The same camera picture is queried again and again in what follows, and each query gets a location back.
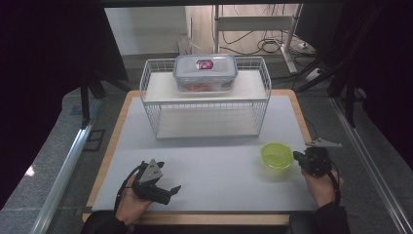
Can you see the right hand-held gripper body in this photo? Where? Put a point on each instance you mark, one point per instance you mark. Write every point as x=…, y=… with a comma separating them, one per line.
x=316, y=161

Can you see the white power strip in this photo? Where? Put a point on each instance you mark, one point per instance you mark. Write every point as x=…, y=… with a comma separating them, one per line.
x=313, y=74

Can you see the lime green round bowl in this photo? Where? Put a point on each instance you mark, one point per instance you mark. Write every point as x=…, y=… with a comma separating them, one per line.
x=276, y=156

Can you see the person's right hand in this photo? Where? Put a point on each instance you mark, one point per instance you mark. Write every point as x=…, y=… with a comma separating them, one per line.
x=321, y=190

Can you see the clear plastic container blue-sealed lid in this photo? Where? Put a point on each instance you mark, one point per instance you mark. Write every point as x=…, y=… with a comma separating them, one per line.
x=195, y=78

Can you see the person's left hand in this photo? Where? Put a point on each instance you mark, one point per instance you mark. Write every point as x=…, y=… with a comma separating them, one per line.
x=131, y=204

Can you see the black metal stand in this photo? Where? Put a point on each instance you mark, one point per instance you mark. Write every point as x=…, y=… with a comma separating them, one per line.
x=86, y=97
x=350, y=97

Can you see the light grey table mat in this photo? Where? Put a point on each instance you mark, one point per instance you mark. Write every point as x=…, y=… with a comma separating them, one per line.
x=211, y=182

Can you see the white metal desk frame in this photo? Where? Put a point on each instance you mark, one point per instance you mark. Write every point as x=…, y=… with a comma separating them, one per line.
x=256, y=23

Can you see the aluminium rail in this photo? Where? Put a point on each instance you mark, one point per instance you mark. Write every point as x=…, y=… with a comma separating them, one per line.
x=65, y=169
x=370, y=156

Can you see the dark curtain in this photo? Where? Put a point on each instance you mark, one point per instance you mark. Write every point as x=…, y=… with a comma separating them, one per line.
x=42, y=81
x=383, y=65

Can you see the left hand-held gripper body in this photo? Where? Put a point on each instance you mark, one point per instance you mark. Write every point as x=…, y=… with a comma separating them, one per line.
x=150, y=174

